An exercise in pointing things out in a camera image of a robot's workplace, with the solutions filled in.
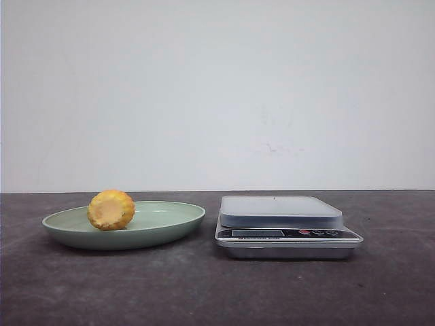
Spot yellow corn cob piece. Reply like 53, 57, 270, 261
87, 189, 135, 231

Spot silver digital kitchen scale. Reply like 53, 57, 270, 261
215, 196, 364, 259

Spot green oval plate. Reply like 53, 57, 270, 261
42, 201, 206, 251

